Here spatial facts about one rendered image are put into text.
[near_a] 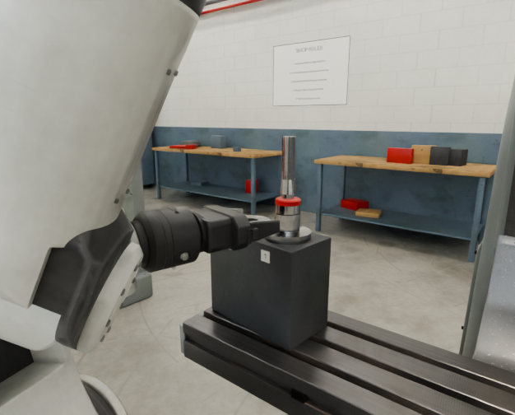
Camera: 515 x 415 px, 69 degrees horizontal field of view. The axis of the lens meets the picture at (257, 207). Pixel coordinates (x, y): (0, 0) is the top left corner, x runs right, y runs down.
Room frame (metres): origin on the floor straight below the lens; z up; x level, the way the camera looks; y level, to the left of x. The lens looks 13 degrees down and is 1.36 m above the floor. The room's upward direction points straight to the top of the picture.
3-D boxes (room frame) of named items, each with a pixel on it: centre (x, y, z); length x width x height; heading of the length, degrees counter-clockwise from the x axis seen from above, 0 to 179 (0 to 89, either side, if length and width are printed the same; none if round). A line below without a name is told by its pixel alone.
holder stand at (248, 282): (0.71, -0.02, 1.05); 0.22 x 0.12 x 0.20; 46
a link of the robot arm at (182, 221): (0.56, 0.09, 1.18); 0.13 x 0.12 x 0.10; 37
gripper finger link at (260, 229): (0.57, -0.01, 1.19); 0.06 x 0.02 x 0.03; 127
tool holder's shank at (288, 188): (0.68, -0.06, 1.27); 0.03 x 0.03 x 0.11
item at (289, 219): (0.68, -0.06, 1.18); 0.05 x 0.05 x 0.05
